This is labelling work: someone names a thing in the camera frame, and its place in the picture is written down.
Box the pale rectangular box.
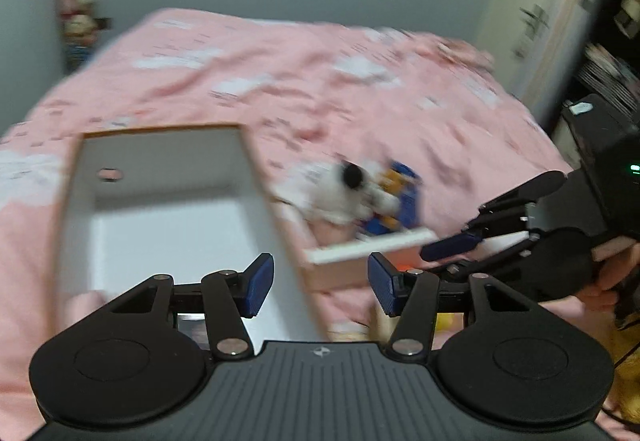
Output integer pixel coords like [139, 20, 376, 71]
[306, 227, 437, 293]

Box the brown keychain charm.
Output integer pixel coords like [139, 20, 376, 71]
[380, 170, 404, 195]

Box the cluttered dark shelf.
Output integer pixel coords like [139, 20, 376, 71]
[575, 0, 640, 122]

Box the orange cardboard box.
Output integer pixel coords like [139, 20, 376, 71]
[50, 122, 333, 347]

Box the person's right hand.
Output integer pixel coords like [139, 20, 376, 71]
[575, 238, 640, 317]

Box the blue strap keychain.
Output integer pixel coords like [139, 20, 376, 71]
[387, 161, 422, 183]

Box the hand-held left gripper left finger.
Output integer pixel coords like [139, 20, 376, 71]
[107, 252, 276, 358]

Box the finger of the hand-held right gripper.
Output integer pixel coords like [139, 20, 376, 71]
[421, 223, 543, 272]
[477, 170, 569, 229]

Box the pink cloud print blanket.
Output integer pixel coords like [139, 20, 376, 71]
[0, 7, 576, 441]

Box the white and black plush toy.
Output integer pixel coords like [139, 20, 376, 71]
[292, 160, 401, 227]

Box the yellow soft object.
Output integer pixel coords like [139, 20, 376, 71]
[607, 316, 640, 417]

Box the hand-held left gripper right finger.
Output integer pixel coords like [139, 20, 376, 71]
[367, 251, 541, 358]

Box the blue rectangular tag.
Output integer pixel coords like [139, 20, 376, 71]
[362, 181, 424, 238]

